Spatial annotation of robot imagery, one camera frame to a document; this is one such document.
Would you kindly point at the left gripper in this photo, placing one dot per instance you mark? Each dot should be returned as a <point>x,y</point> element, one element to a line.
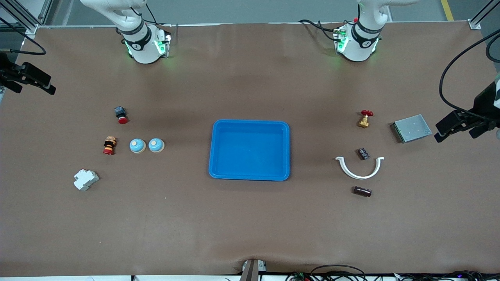
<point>483,102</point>

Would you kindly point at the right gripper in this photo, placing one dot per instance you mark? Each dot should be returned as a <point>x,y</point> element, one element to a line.
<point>4,71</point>

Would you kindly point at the small dark block capacitor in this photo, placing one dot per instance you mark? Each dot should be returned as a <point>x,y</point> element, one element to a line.
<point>363,153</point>

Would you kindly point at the dark cylindrical capacitor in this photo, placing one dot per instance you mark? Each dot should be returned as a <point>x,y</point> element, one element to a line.
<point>362,191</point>

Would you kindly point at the blue bell with orange button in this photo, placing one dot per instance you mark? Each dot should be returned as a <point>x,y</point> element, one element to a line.
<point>156,145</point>
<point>137,146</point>

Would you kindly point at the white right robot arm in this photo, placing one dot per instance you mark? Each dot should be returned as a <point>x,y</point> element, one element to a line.
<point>140,47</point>

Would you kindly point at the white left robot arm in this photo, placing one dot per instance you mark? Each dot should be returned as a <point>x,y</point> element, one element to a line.
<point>359,43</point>

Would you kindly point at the grey metal box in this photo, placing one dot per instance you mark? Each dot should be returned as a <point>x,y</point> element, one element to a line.
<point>412,128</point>

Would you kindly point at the red button with black body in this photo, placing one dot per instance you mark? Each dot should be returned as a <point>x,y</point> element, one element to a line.
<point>122,119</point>

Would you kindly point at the red yellow emergency stop button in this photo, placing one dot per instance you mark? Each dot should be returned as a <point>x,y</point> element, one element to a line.
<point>109,145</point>

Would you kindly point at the white circuit breaker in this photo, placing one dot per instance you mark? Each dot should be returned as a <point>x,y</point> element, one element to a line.
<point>85,179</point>

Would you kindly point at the blue plastic tray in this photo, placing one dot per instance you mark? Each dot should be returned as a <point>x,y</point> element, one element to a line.
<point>250,152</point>

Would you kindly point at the brown table mat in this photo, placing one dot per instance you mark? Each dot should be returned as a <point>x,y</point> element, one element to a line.
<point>250,218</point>

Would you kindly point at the aluminium frame post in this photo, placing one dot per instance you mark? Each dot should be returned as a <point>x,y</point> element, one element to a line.
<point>23,16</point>
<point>475,23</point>

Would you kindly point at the white curved plastic bracket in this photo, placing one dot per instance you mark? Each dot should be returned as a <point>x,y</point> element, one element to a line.
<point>357,176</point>

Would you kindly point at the white table edge rail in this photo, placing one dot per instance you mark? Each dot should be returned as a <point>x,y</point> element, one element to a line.
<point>58,278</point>

